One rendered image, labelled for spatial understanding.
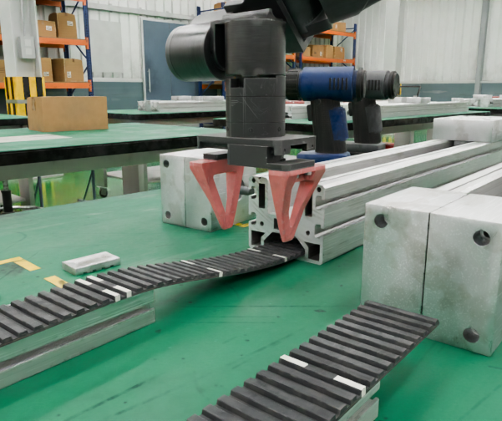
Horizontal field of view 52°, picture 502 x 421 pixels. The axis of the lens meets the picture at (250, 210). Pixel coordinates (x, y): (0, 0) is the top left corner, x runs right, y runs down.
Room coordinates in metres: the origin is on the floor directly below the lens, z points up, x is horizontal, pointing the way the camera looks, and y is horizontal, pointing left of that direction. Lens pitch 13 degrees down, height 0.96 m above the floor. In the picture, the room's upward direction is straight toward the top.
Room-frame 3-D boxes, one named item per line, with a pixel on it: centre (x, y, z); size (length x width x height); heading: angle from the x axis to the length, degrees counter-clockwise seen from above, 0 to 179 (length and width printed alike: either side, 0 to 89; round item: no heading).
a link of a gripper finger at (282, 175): (0.49, -0.03, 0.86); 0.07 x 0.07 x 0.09; 51
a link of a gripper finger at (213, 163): (0.52, 0.01, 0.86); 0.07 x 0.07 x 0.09; 51
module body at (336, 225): (0.85, -0.29, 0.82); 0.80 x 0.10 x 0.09; 140
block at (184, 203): (0.70, 0.05, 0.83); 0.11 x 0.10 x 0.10; 54
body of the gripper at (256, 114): (0.50, 0.00, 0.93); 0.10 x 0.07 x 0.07; 51
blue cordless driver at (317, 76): (0.95, -0.10, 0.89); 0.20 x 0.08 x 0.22; 72
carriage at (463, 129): (1.04, -0.45, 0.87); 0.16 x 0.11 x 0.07; 140
